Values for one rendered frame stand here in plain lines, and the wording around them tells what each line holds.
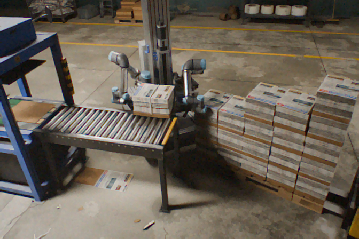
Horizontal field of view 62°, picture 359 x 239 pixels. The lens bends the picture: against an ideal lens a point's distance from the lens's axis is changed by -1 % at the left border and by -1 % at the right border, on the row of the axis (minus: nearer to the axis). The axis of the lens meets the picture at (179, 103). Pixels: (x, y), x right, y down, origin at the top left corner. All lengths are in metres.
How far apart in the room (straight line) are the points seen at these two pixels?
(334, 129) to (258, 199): 1.11
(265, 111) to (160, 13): 1.54
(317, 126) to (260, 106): 0.51
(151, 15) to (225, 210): 2.18
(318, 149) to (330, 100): 0.49
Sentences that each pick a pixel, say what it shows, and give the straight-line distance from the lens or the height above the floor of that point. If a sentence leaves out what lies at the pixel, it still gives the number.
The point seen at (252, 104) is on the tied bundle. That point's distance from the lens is 2.89.
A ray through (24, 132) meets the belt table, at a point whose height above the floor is 0.79.
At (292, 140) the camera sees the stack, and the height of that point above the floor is 0.74.
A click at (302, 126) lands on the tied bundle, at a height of 0.92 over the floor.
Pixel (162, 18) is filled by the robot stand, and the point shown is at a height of 1.59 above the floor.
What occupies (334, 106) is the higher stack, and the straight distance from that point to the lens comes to 2.68.
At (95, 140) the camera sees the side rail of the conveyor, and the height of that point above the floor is 0.80.
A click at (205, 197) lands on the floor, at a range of 3.31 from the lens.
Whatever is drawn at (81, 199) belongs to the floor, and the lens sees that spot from 3.51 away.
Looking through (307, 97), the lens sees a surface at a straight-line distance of 2.99.
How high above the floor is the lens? 2.47
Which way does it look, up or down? 31 degrees down
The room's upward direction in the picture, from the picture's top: 3 degrees counter-clockwise
